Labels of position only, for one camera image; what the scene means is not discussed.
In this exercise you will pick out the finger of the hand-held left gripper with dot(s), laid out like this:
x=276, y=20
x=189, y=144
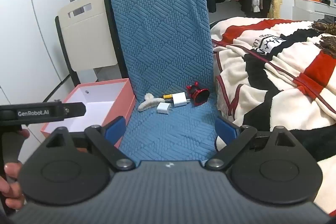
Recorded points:
x=76, y=109

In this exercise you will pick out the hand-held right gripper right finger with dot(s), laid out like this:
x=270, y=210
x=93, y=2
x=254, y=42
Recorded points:
x=225, y=130

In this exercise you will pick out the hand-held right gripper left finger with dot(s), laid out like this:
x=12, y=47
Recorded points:
x=115, y=130

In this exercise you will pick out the pink cardboard box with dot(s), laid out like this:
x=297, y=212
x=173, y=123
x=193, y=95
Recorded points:
x=99, y=95

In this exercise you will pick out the cream fluffy hair claw clip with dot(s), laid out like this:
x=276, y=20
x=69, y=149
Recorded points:
x=147, y=104

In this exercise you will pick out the red round mirror with ears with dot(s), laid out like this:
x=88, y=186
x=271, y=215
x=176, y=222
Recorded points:
x=200, y=96

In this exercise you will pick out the small white charger plug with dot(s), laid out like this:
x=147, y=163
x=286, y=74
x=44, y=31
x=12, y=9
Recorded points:
x=163, y=108

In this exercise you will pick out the large white charger plug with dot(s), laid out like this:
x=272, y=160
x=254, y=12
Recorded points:
x=179, y=99

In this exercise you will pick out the person's left hand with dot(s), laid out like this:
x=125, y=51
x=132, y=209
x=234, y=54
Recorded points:
x=13, y=187

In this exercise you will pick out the small black rectangular device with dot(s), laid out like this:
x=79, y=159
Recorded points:
x=168, y=101

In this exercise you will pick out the red black white printed blanket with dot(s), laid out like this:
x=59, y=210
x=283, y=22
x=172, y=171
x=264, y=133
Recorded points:
x=262, y=77

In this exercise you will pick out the cream folding chair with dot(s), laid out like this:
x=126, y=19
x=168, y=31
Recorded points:
x=86, y=37

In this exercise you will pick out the white wardrobe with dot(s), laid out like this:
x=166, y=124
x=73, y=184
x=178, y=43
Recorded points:
x=23, y=29

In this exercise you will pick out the blue textured chair cover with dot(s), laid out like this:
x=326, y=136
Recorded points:
x=162, y=43

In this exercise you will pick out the leopard print cloth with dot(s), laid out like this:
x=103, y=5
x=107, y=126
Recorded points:
x=326, y=43

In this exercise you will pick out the white dresser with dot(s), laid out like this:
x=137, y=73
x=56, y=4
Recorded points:
x=312, y=8

